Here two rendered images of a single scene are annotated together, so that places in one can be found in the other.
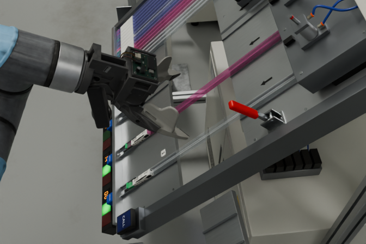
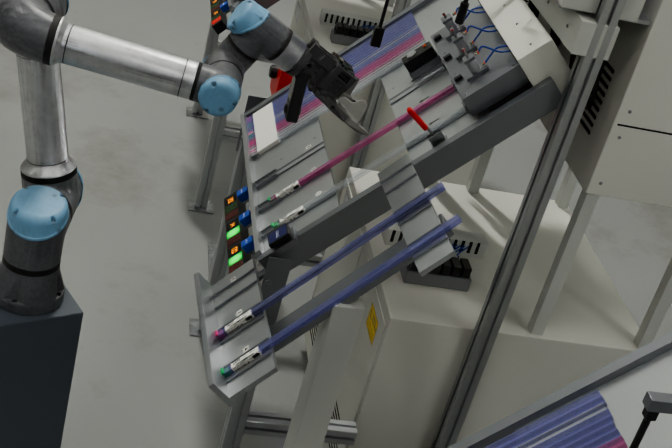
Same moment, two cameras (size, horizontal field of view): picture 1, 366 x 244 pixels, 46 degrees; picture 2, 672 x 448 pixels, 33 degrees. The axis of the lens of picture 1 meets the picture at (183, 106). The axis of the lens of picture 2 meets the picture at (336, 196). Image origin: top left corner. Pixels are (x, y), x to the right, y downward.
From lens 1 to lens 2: 171 cm
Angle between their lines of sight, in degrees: 25
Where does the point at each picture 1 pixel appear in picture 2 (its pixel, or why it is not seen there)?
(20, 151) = not seen: hidden behind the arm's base
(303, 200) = (448, 305)
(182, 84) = not seen: hidden behind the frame
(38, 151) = not seen: hidden behind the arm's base
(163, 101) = (317, 159)
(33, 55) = (277, 27)
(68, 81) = (293, 56)
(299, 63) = (465, 89)
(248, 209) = (388, 299)
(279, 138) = (442, 147)
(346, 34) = (501, 68)
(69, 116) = (93, 278)
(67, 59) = (297, 40)
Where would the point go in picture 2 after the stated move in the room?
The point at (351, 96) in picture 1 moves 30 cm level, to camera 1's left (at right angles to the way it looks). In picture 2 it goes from (501, 112) to (356, 80)
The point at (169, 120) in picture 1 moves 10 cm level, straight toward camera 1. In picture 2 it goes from (357, 112) to (362, 135)
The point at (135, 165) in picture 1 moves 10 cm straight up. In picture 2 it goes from (280, 212) to (290, 173)
